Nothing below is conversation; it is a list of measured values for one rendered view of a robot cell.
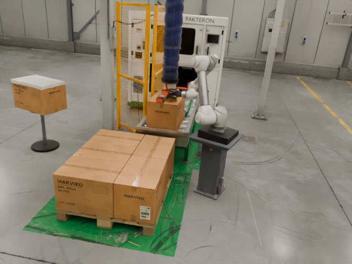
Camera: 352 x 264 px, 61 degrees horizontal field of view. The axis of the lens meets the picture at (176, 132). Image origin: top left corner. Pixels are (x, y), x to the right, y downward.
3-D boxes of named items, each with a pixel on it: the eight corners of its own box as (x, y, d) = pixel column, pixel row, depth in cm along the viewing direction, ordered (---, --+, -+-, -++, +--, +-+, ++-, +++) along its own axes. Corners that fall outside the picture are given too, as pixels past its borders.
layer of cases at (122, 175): (101, 155, 407) (101, 128, 392) (173, 165, 396) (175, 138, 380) (55, 208, 298) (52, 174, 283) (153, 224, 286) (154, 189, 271)
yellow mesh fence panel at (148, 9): (114, 128, 537) (113, 1, 456) (119, 127, 544) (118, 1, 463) (143, 145, 480) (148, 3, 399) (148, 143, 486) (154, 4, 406)
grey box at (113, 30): (114, 47, 443) (114, 26, 432) (118, 47, 443) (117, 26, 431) (109, 48, 425) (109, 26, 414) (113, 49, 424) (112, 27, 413)
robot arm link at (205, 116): (218, 124, 325) (201, 125, 313) (208, 125, 339) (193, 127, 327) (211, 53, 324) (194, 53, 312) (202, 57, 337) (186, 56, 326)
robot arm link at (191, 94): (185, 100, 376) (187, 94, 385) (197, 101, 374) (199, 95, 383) (185, 94, 368) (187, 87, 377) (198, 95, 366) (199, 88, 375)
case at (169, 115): (157, 115, 453) (158, 90, 437) (183, 119, 446) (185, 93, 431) (146, 129, 398) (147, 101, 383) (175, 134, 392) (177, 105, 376)
